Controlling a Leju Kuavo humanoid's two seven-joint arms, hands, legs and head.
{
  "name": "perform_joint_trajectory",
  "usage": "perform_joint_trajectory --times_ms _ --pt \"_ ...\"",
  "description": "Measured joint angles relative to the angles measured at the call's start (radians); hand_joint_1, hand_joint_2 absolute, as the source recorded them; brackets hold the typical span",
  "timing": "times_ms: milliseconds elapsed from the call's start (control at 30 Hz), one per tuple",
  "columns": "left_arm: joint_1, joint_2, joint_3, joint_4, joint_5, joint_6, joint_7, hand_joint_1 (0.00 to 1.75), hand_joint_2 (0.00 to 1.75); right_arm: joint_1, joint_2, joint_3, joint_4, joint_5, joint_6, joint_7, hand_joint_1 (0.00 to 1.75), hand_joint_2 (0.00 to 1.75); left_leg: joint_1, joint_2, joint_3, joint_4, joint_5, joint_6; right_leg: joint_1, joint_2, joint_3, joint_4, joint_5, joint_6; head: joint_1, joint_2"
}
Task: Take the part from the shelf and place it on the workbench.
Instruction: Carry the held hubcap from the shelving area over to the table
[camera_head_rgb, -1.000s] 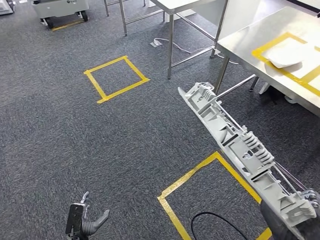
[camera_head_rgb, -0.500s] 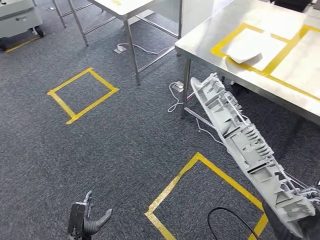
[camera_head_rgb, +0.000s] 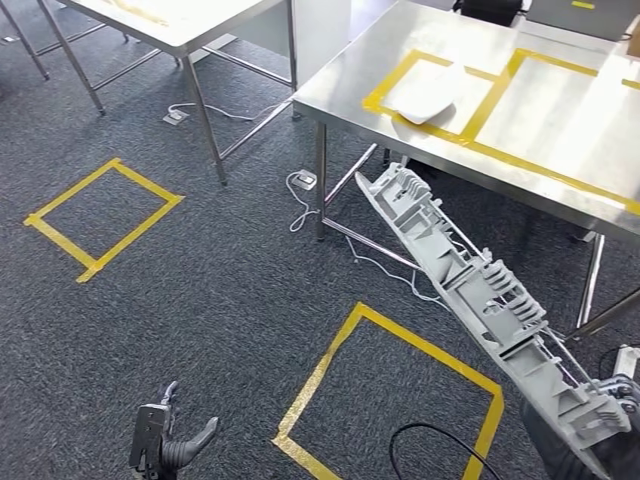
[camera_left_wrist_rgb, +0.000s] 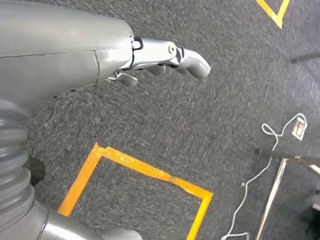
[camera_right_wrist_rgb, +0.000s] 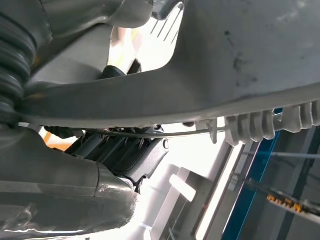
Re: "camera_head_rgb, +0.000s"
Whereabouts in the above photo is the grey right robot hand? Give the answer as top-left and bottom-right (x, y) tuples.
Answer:
(519, 374), (640, 480)

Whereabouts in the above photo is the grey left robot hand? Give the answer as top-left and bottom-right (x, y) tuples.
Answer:
(128, 380), (220, 480)

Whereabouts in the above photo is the grey plastic hubcap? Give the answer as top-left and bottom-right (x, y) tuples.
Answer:
(355, 163), (632, 475)

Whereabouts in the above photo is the white plastic cover part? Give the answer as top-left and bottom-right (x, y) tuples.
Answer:
(382, 62), (469, 126)

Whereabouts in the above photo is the yellow workbench tape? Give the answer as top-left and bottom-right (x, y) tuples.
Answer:
(362, 47), (640, 217)

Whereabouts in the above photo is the steel workbench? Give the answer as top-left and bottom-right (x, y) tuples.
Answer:
(292, 0), (640, 342)

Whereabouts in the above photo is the yellow floor tape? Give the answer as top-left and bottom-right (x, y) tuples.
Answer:
(22, 156), (185, 285)
(272, 302), (505, 480)

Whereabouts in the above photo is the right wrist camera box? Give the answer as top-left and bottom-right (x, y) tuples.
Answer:
(612, 344), (640, 382)

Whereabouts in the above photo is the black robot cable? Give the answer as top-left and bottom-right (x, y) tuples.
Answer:
(389, 423), (503, 480)

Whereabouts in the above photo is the white floor cable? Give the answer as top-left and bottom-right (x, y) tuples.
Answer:
(167, 101), (284, 124)
(345, 235), (451, 313)
(285, 170), (321, 234)

